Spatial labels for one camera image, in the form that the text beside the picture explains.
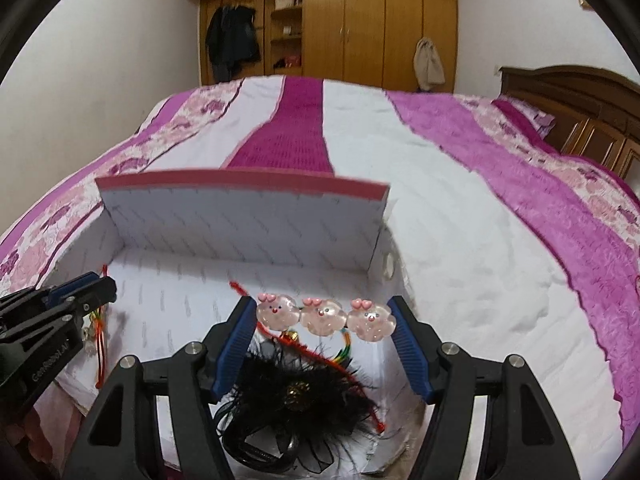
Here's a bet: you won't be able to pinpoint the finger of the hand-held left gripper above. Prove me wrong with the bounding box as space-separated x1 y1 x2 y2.
0 272 97 321
47 277 118 342

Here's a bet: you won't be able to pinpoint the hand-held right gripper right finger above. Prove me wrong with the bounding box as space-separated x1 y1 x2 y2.
387 295 583 480

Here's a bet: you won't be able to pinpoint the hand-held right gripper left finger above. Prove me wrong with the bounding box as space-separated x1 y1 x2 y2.
75 295 258 480

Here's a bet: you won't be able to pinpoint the red cord bracelet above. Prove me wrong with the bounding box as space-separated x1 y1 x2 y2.
82 266 113 390

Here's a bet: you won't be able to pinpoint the red rainbow string bracelet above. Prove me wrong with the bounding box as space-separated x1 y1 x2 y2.
229 280 388 433

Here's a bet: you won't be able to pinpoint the black feather hair accessory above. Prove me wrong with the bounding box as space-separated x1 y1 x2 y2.
215 340 381 476

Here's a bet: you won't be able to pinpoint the pink cardboard box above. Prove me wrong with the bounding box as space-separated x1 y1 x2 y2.
50 167 436 476

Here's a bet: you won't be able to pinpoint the pink pig hair clip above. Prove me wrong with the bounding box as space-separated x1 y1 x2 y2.
256 292 397 342

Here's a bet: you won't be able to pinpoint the striped floral bed quilt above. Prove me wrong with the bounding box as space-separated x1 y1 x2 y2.
0 74 640 480

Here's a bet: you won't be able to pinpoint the floral purple pillow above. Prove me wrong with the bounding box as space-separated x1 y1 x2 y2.
492 97 557 138

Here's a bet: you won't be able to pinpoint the beige hanging bag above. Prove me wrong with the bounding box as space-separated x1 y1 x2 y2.
413 37 446 91

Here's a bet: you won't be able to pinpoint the dark hanging coats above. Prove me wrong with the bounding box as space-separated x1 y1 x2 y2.
206 5 261 81

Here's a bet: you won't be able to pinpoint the dark wooden headboard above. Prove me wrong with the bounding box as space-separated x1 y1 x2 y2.
499 65 640 181

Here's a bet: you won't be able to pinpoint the wooden wardrobe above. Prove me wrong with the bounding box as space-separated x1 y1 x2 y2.
177 0 460 93

